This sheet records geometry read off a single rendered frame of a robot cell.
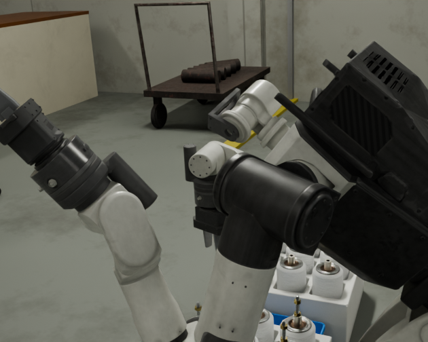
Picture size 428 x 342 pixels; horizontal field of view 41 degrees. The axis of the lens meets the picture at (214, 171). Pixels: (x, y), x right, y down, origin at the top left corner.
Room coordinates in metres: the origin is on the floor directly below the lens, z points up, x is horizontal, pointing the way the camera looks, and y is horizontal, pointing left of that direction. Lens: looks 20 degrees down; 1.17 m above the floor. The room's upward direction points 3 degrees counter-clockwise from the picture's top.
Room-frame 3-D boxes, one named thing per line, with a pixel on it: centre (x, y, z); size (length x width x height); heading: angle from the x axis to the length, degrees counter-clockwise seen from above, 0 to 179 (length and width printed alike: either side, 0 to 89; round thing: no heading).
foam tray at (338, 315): (1.74, -0.28, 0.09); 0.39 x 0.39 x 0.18; 67
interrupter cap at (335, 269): (1.59, -0.34, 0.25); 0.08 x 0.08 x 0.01
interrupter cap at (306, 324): (1.30, -0.20, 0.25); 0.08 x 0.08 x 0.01
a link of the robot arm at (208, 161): (1.40, 0.03, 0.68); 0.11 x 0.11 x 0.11; 69
